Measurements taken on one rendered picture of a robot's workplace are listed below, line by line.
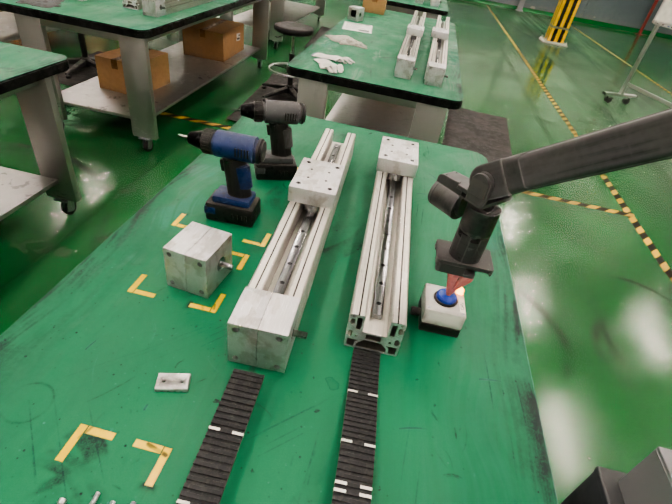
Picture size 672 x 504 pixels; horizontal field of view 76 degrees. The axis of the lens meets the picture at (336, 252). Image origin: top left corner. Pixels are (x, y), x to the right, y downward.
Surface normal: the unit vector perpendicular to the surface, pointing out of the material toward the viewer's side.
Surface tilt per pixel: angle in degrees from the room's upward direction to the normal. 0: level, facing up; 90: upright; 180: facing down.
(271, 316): 0
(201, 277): 90
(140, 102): 90
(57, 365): 0
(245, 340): 90
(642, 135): 86
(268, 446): 0
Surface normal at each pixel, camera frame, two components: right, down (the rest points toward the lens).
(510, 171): -0.81, 0.19
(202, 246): 0.14, -0.78
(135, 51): -0.18, 0.58
